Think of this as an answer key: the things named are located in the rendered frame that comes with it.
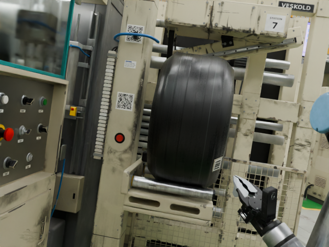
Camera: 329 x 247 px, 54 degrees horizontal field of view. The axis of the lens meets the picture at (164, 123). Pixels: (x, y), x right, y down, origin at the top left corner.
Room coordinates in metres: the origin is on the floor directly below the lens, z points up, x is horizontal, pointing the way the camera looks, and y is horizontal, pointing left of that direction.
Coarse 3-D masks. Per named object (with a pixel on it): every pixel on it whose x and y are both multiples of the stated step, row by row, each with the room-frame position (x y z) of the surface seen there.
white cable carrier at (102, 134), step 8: (112, 56) 1.40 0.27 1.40; (112, 64) 1.40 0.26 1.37; (112, 72) 1.40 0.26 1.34; (104, 80) 1.41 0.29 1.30; (112, 80) 1.45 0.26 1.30; (104, 88) 1.41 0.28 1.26; (112, 88) 1.45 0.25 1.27; (104, 96) 1.41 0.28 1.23; (104, 104) 1.41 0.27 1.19; (104, 112) 1.45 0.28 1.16; (104, 120) 1.41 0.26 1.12; (104, 128) 1.40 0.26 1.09; (96, 136) 1.41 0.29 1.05; (104, 136) 1.41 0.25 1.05; (96, 152) 1.41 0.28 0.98
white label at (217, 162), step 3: (222, 156) 1.19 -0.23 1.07; (216, 159) 1.18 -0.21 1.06; (219, 159) 1.19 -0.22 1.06; (216, 162) 1.19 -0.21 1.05; (219, 162) 1.20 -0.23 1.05; (213, 165) 1.19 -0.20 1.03; (216, 165) 1.20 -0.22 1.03; (219, 165) 1.21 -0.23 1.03; (213, 168) 1.20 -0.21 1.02; (216, 168) 1.21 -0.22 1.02; (219, 168) 1.22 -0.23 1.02; (213, 171) 1.21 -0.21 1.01
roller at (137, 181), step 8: (136, 176) 1.31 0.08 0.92; (136, 184) 1.30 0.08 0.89; (144, 184) 1.29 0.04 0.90; (152, 184) 1.29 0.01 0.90; (160, 184) 1.29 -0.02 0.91; (168, 184) 1.29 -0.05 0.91; (176, 184) 1.29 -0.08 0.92; (184, 184) 1.30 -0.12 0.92; (168, 192) 1.29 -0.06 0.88; (176, 192) 1.28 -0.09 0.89; (184, 192) 1.28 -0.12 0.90; (192, 192) 1.27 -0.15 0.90; (200, 192) 1.27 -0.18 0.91; (208, 192) 1.27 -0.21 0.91
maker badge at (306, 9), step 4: (280, 4) 1.88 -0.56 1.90; (284, 4) 1.88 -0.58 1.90; (288, 4) 1.88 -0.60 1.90; (292, 4) 1.88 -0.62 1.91; (296, 4) 1.87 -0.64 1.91; (300, 4) 1.87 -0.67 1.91; (304, 4) 1.87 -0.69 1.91; (308, 4) 1.87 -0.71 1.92; (312, 4) 1.86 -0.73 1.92; (292, 8) 1.87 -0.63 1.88; (296, 8) 1.87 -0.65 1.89; (300, 8) 1.87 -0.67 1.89; (304, 8) 1.87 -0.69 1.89; (308, 8) 1.87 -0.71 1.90; (312, 8) 1.86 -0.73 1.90; (312, 12) 1.86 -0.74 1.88
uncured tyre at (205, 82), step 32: (192, 64) 1.26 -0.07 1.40; (224, 64) 1.28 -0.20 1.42; (160, 96) 1.19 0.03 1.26; (192, 96) 1.17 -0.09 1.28; (224, 96) 1.17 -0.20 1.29; (160, 128) 1.17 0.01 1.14; (192, 128) 1.15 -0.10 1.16; (224, 128) 1.16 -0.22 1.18; (160, 160) 1.21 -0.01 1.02; (192, 160) 1.18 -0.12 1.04
